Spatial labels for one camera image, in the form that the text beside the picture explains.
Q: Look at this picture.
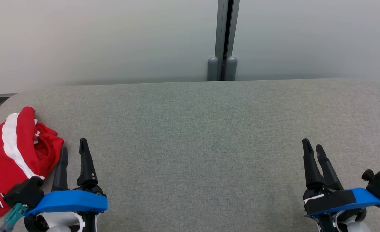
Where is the grey aluminium partition post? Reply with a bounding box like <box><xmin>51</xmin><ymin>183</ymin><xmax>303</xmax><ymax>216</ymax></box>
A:
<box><xmin>215</xmin><ymin>0</ymin><xmax>240</xmax><ymax>81</ymax></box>

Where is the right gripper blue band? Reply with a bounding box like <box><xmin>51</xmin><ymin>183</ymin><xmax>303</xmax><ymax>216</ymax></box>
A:
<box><xmin>302</xmin><ymin>139</ymin><xmax>380</xmax><ymax>232</ymax></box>

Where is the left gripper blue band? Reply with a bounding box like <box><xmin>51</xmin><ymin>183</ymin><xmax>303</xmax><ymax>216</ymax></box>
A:
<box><xmin>24</xmin><ymin>138</ymin><xmax>108</xmax><ymax>232</ymax></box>

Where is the grey post foot cap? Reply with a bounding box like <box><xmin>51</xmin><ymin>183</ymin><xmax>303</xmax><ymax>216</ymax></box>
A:
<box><xmin>207</xmin><ymin>57</ymin><xmax>219</xmax><ymax>81</ymax></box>
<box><xmin>225</xmin><ymin>56</ymin><xmax>238</xmax><ymax>81</ymax></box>

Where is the left camera cable teal plug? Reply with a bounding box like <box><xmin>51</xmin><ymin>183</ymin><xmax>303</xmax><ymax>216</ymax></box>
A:
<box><xmin>0</xmin><ymin>203</ymin><xmax>27</xmax><ymax>232</ymax></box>

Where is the red shorts white stripe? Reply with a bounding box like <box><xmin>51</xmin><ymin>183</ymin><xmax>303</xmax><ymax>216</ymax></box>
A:
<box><xmin>0</xmin><ymin>106</ymin><xmax>64</xmax><ymax>194</ymax></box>

